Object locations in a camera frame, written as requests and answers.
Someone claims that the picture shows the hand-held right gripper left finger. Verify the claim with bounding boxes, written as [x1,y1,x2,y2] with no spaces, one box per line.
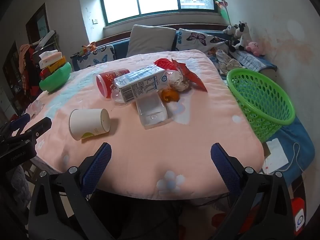
[28,142,112,240]

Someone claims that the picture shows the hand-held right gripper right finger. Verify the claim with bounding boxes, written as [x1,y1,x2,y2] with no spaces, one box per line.
[210,142,293,240]

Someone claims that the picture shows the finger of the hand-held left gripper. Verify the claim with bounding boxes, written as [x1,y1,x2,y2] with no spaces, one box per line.
[19,117,52,143]
[0,113,31,137]

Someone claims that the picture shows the white paper cup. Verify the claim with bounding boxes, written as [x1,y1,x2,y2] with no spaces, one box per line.
[69,108,111,140]

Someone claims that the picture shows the green plastic basket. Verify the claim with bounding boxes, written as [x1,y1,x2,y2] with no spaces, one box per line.
[226,68,296,143]

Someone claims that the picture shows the red snack packet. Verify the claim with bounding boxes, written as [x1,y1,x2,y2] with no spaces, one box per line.
[93,69,131,100]

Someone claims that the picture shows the person's left forearm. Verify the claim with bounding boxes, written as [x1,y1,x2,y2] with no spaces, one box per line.
[5,164,32,220]

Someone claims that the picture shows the green toy bowl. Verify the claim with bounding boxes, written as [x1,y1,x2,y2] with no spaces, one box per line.
[39,61,72,92]

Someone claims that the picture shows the pink flower-print blanket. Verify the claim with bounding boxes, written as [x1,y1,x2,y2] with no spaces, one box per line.
[25,49,265,202]

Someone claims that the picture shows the white paper sheet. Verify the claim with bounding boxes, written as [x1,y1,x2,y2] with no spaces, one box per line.
[262,138,290,174]

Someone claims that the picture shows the hanging red clothes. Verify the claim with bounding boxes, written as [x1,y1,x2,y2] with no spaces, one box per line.
[19,44,38,100]

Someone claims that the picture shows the yellow toy truck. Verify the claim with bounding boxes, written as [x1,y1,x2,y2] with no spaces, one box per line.
[40,56,67,77]

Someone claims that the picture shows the pink and white tissue pack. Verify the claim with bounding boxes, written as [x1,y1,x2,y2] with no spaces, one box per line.
[39,50,63,68]

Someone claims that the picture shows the clear round plastic lid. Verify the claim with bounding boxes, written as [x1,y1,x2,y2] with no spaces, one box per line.
[111,90,127,103]

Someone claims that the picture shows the clear plastic box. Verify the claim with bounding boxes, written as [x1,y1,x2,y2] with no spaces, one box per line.
[136,92,168,130]

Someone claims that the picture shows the orange peel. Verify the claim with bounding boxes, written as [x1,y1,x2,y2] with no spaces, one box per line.
[161,89,180,103]

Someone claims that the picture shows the white and blue carton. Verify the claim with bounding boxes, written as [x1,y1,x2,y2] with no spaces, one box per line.
[117,66,168,105]

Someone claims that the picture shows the orange plush toy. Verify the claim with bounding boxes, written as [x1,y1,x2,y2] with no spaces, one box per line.
[81,42,97,54]

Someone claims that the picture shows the small butterfly-print pillow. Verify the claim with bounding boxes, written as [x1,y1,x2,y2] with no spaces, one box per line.
[72,45,117,72]

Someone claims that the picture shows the red and white box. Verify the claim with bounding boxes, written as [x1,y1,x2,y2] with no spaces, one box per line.
[291,197,307,235]

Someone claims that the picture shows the crumpled paper ball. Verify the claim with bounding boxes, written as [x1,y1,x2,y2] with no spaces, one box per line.
[167,70,190,92]

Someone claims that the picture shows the red snack wrapper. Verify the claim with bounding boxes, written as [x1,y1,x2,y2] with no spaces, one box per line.
[171,58,208,92]

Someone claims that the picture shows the crumpled beige clothes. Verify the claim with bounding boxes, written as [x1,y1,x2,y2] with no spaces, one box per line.
[214,49,247,74]

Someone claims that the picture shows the blue patterned cloth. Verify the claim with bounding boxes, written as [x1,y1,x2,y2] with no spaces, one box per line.
[230,50,277,73]

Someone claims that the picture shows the red mesh net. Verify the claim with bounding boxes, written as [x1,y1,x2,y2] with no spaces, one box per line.
[153,57,177,72]

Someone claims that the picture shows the pink plush toy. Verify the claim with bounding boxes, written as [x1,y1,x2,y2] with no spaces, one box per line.
[245,41,266,57]

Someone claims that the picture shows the large butterfly-print pillow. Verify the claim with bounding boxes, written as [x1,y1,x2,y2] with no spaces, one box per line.
[176,28,232,53]

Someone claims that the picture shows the black and white plush cow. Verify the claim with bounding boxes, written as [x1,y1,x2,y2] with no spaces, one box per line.
[230,21,253,52]

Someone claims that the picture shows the grey pillow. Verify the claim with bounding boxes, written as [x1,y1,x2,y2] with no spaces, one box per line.
[126,24,177,58]

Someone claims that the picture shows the grey plush toy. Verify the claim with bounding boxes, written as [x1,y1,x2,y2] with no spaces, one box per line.
[223,25,238,37]

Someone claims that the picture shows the colourful pinwheel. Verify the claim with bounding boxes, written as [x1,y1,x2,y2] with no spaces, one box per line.
[213,0,232,25]

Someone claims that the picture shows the white cable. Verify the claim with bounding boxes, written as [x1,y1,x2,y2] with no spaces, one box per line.
[280,142,304,173]

